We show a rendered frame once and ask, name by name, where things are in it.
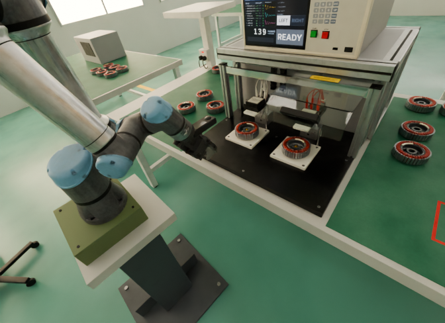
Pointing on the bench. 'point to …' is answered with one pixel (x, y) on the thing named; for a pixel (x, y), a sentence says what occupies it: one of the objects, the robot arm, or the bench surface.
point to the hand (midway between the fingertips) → (214, 149)
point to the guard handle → (300, 114)
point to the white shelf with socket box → (199, 12)
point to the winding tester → (333, 20)
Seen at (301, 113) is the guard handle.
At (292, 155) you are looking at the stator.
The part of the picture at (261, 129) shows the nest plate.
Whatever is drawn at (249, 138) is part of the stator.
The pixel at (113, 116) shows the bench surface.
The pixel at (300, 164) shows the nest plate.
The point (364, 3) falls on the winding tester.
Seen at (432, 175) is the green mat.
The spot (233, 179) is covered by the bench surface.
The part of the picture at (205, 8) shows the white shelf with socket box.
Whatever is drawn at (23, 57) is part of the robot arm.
